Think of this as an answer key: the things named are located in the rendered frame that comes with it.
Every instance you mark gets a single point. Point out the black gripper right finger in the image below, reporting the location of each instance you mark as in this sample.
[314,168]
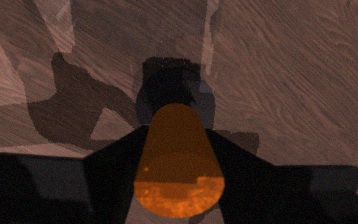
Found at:
[256,191]

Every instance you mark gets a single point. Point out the dark grey round pedestal with silver d-shaped shaft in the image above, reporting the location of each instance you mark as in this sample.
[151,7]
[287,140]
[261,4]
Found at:
[175,85]

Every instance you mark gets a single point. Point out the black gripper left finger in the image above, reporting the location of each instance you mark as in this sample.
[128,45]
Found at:
[101,183]

